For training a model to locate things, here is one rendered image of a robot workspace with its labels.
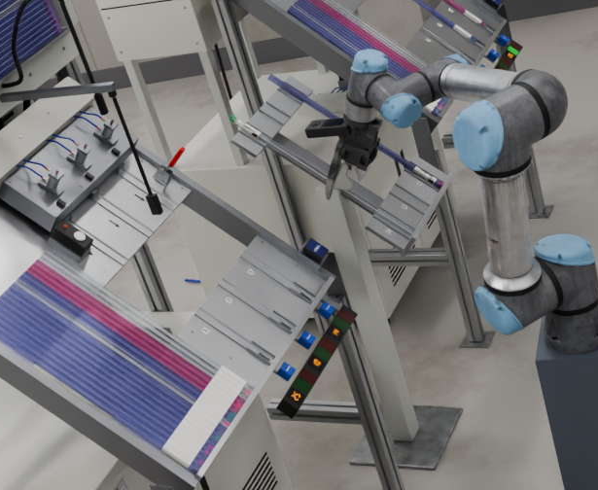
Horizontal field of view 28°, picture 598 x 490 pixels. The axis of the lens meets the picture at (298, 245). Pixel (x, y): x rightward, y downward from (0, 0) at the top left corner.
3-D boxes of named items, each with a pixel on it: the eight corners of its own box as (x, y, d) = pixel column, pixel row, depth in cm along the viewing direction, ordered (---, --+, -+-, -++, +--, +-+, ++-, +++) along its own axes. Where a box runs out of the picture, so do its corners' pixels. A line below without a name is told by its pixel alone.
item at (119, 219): (184, 204, 281) (192, 190, 277) (22, 382, 232) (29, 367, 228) (66, 124, 282) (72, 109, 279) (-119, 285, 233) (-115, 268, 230)
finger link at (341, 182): (343, 206, 275) (358, 168, 274) (320, 197, 276) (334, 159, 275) (346, 206, 278) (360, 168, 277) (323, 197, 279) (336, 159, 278)
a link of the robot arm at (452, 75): (588, 60, 223) (445, 42, 266) (541, 85, 220) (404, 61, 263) (602, 118, 227) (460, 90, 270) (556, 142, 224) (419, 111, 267)
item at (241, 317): (322, 288, 278) (328, 279, 276) (188, 486, 229) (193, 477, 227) (253, 241, 279) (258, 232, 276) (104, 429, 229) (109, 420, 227)
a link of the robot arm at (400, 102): (437, 87, 255) (406, 61, 262) (393, 109, 252) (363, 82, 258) (437, 116, 261) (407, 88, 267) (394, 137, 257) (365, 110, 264)
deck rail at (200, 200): (325, 293, 281) (335, 276, 277) (322, 297, 280) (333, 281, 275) (71, 122, 284) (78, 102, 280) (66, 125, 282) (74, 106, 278)
